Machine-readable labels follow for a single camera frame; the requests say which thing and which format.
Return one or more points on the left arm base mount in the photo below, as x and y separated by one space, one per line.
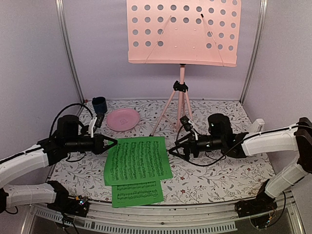
78 206

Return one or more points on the pink plate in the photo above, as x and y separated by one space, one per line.
123 119

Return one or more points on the white metronome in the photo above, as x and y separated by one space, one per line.
257 126

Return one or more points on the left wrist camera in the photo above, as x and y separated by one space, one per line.
95 123

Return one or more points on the front aluminium rail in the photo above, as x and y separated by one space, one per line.
214 218

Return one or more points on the floral table mat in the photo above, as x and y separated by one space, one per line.
199 181

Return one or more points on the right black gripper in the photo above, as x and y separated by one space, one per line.
189 140

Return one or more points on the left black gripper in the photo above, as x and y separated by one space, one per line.
99 147

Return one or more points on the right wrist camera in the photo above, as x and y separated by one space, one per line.
188 126

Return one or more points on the green sheet music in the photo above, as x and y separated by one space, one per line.
136 194
137 160

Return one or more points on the dark blue cup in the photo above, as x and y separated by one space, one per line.
99 105

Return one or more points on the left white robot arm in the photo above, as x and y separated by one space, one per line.
70 136

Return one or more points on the right aluminium frame post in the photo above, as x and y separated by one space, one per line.
256 46

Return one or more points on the pink music stand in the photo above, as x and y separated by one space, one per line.
183 32

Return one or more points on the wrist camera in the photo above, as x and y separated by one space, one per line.
188 126
95 123

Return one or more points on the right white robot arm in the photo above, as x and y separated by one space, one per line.
296 138

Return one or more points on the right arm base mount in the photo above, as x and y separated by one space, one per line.
260 204

